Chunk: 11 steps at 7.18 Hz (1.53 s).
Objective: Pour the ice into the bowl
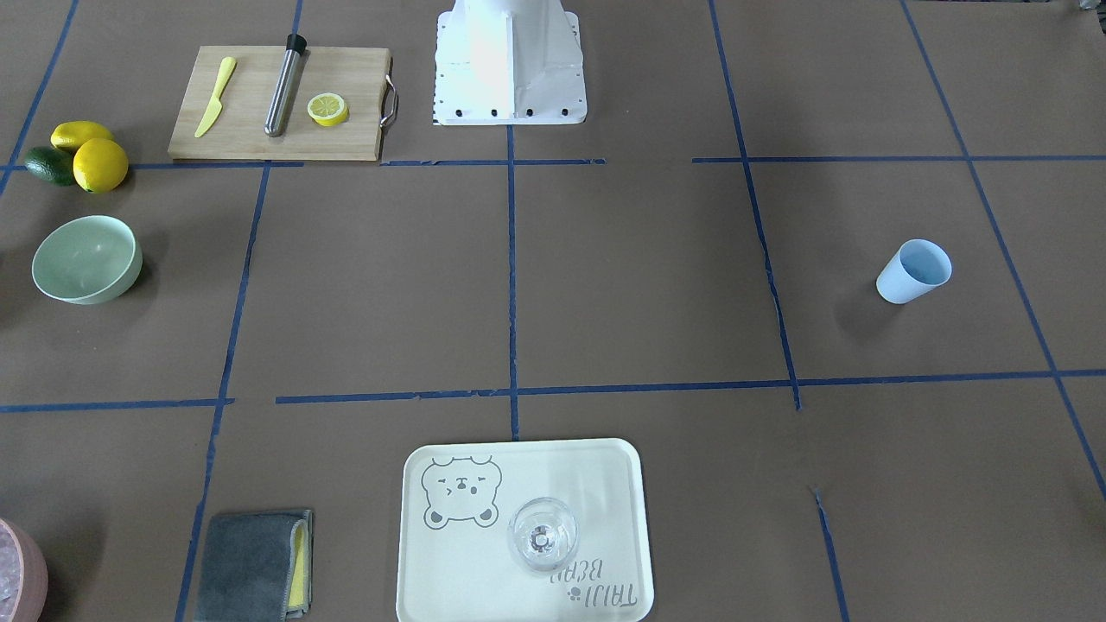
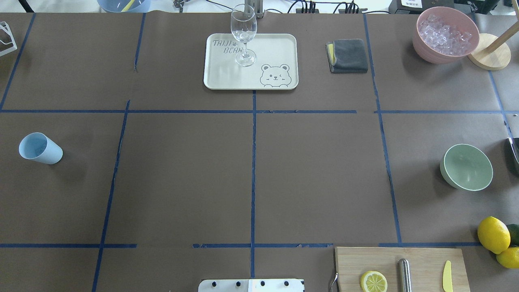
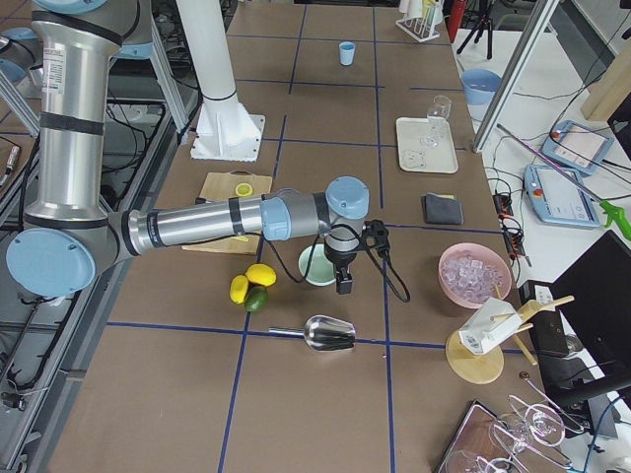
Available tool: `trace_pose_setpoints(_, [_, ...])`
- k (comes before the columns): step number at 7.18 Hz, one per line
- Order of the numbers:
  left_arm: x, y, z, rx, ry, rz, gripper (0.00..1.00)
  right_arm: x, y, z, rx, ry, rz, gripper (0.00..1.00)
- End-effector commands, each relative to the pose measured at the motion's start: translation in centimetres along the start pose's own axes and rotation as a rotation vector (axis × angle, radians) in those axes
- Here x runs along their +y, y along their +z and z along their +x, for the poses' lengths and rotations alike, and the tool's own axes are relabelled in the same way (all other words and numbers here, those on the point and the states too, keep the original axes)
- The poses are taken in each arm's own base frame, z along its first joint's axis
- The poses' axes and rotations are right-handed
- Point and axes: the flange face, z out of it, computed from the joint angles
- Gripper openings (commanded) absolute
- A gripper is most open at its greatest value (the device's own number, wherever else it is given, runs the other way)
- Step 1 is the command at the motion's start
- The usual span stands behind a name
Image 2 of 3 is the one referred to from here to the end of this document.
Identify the green lime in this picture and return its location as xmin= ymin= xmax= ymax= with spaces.
xmin=506 ymin=224 xmax=519 ymax=247

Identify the metal ice scoop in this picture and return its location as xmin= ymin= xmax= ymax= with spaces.
xmin=507 ymin=137 xmax=519 ymax=173

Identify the blue bowl with fork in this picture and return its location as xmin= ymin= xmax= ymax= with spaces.
xmin=97 ymin=0 xmax=151 ymax=13

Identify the yellow lemon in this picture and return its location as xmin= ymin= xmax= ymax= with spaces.
xmin=495 ymin=247 xmax=519 ymax=269
xmin=477 ymin=216 xmax=511 ymax=255

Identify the wooden stand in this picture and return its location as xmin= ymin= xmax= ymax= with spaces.
xmin=468 ymin=20 xmax=519 ymax=71

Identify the wooden cutting board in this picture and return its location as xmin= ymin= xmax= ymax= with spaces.
xmin=335 ymin=247 xmax=470 ymax=292

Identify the green bowl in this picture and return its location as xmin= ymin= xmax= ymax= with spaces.
xmin=440 ymin=144 xmax=493 ymax=191

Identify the grey folded cloth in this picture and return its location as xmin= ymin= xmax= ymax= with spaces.
xmin=326 ymin=39 xmax=368 ymax=74

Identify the clear wine glass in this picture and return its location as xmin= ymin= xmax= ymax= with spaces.
xmin=230 ymin=4 xmax=257 ymax=67

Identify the lemon half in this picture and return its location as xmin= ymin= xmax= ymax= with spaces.
xmin=359 ymin=271 xmax=388 ymax=292

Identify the white wire cup rack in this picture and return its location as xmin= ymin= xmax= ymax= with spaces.
xmin=0 ymin=21 xmax=18 ymax=57

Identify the light blue plastic cup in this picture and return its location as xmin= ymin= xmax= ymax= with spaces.
xmin=19 ymin=132 xmax=63 ymax=165

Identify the yellow plastic knife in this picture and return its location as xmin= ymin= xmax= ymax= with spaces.
xmin=442 ymin=260 xmax=453 ymax=292

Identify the cream bear tray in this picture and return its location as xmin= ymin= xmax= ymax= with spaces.
xmin=204 ymin=33 xmax=299 ymax=90

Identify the pink bowl with ice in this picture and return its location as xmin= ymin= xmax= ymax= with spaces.
xmin=413 ymin=6 xmax=480 ymax=64

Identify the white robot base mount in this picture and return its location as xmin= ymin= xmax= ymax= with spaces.
xmin=198 ymin=278 xmax=305 ymax=292

